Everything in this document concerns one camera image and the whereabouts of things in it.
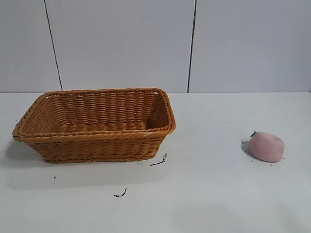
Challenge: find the pink peach with green leaf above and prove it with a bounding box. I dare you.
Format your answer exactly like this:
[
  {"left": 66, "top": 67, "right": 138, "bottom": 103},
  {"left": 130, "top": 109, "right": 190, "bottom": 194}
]
[{"left": 248, "top": 130, "right": 285, "bottom": 163}]

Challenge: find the brown woven wicker basket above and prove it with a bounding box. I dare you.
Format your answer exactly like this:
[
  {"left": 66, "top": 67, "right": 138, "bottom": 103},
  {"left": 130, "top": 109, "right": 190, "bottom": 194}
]
[{"left": 12, "top": 87, "right": 177, "bottom": 164}]

